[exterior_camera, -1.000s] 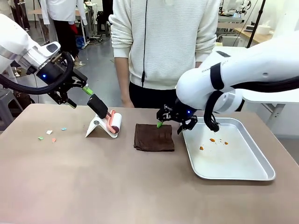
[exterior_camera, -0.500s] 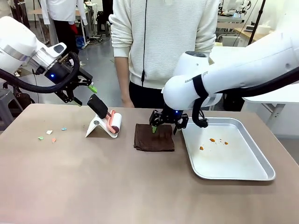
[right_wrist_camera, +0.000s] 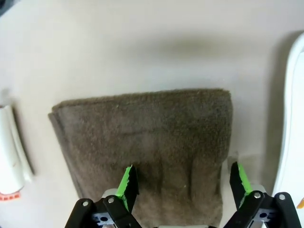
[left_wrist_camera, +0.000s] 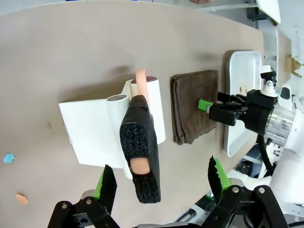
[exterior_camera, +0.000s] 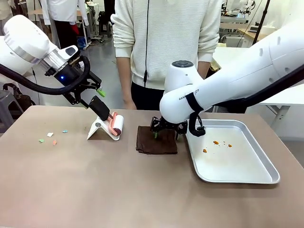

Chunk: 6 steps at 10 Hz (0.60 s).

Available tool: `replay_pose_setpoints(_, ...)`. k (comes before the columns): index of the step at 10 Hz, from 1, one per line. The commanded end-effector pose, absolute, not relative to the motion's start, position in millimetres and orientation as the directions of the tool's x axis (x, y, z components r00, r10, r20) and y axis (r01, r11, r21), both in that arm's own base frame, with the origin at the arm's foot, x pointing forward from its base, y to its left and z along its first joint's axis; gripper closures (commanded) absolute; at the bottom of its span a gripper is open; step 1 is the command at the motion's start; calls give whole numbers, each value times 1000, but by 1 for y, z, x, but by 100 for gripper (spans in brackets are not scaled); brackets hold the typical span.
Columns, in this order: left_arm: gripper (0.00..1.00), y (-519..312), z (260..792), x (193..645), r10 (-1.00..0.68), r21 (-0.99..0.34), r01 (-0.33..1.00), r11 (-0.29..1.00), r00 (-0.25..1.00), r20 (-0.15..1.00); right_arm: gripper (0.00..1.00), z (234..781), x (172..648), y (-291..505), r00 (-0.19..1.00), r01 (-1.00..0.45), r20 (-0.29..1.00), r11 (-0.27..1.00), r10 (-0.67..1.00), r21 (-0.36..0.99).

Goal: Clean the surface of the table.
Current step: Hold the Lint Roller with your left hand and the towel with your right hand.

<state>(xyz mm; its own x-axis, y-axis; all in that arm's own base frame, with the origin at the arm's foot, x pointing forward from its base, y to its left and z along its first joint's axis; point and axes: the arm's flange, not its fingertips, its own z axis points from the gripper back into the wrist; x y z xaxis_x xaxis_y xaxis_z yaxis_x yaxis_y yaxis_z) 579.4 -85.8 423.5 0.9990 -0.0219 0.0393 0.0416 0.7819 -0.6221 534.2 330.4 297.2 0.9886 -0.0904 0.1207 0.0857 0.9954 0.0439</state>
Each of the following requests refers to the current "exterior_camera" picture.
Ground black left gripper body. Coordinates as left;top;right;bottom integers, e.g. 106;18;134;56
45;56;103;106

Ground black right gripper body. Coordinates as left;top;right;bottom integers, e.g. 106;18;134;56
150;116;189;136

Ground dark brown cloth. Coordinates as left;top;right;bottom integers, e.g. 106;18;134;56
135;125;179;155

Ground pink lint roller black handle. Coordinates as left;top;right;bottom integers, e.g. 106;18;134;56
89;95;125;137

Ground person's right forearm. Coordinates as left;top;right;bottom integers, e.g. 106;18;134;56
115;56;133;101

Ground person's left forearm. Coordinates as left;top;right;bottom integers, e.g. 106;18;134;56
197;61;212;79

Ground person's right hand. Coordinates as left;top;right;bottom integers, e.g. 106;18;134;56
123;96;137;111

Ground white folded roller stand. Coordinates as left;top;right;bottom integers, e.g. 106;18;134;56
86;116;121;142

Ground black trousers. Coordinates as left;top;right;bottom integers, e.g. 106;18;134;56
130;82;167;111

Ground brown leather bag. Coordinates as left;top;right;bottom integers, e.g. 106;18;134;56
2;83;36;113

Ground black step stool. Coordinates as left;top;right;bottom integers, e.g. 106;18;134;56
97;11;113;38

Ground silver metal tray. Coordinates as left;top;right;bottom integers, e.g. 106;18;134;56
186;119;281;185

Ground person in white shirt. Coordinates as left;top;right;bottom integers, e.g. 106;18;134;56
41;0;90;49

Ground grey plastic stool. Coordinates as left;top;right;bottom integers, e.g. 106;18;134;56
0;90;18;130

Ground white knit sweater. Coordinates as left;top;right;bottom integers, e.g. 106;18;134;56
110;0;224;91

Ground white storage box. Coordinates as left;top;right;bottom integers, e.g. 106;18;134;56
224;35;248;48

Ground black tripod pole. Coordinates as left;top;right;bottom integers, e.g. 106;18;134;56
251;0;271;46

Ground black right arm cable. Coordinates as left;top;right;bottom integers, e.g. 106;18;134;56
186;68;304;137

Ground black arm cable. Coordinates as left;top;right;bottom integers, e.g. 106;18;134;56
186;68;304;137
0;56;91;96

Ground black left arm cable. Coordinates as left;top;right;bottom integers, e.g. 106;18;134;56
0;56;91;96

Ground black earphone cord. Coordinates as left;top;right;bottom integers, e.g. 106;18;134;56
143;0;151;88

